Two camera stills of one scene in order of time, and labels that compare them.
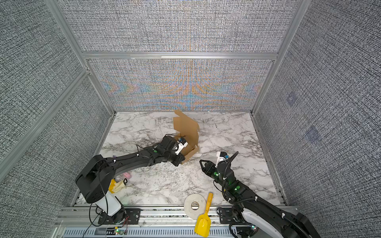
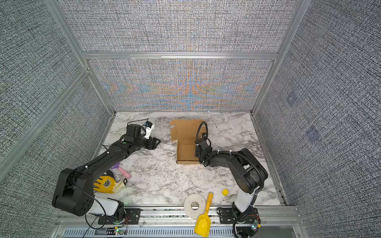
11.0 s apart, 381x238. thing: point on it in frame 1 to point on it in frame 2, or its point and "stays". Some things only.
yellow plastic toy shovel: x=203 y=225 stays
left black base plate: x=127 y=216 stays
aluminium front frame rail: x=85 y=222 stays
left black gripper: x=180 y=158 to x=153 y=144
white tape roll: x=193 y=213 stays
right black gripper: x=208 y=167 to x=196 y=152
